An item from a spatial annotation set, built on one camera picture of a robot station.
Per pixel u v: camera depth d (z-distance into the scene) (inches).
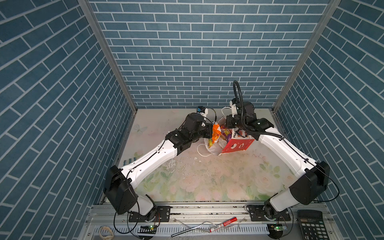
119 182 17.0
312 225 27.3
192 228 27.3
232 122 28.4
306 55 35.0
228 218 29.0
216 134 29.0
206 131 26.0
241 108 23.0
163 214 29.3
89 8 27.9
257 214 29.0
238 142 32.6
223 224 27.7
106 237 26.0
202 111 25.7
